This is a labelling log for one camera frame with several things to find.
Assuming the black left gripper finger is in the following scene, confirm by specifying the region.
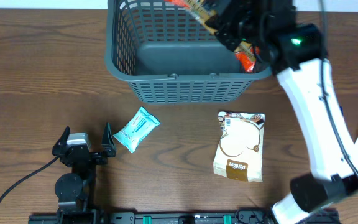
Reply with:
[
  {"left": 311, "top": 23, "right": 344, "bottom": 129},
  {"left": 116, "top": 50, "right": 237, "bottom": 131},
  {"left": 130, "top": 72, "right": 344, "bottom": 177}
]
[
  {"left": 53, "top": 126, "right": 70, "bottom": 151},
  {"left": 101, "top": 123, "right": 116, "bottom": 152}
]

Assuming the orange spaghetti package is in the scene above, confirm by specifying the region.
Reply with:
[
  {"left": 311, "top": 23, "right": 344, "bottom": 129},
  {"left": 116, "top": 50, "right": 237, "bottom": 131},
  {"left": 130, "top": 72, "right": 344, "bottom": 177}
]
[{"left": 165, "top": 0, "right": 259, "bottom": 73}]

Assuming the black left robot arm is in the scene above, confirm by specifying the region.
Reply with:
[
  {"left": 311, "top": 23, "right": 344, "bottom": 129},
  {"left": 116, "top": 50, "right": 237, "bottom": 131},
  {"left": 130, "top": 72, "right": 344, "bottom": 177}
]
[{"left": 52, "top": 123, "right": 116, "bottom": 224}]

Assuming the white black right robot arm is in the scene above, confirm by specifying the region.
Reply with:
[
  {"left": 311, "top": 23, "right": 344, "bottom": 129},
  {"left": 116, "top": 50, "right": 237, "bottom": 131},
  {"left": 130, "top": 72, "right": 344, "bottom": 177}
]
[{"left": 201, "top": 0, "right": 358, "bottom": 223}]

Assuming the teal wet wipes pack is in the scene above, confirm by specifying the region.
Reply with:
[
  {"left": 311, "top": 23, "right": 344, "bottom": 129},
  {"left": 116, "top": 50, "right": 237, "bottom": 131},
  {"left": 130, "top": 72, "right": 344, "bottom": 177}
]
[{"left": 114, "top": 107, "right": 160, "bottom": 153}]

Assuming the grey plastic basket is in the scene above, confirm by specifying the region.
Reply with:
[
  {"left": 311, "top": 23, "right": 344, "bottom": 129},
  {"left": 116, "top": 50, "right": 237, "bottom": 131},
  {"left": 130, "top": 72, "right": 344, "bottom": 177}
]
[{"left": 105, "top": 0, "right": 272, "bottom": 104}]

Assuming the beige Panitee snack bag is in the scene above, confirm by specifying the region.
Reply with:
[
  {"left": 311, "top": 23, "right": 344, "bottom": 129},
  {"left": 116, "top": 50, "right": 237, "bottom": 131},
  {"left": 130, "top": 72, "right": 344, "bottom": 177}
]
[{"left": 213, "top": 111, "right": 265, "bottom": 182}]

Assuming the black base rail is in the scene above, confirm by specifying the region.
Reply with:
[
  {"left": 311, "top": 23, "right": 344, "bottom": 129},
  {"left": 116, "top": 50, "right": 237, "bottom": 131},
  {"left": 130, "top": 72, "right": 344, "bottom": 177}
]
[{"left": 28, "top": 209, "right": 274, "bottom": 224}]

